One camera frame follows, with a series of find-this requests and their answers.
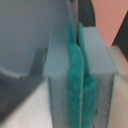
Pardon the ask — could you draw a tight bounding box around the large grey pot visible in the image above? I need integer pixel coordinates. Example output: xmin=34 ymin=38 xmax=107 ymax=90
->
xmin=0 ymin=0 xmax=71 ymax=78

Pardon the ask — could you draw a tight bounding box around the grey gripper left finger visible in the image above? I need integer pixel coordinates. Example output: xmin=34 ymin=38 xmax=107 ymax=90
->
xmin=44 ymin=23 xmax=82 ymax=128

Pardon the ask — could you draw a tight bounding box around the pink toy stove top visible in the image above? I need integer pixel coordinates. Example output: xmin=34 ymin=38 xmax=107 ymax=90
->
xmin=91 ymin=0 xmax=128 ymax=61

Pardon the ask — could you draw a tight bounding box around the black stove burner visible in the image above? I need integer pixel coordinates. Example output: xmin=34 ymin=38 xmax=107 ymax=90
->
xmin=78 ymin=0 xmax=96 ymax=27

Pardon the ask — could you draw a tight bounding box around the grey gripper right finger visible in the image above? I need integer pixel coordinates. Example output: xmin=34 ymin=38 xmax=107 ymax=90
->
xmin=78 ymin=23 xmax=118 ymax=128

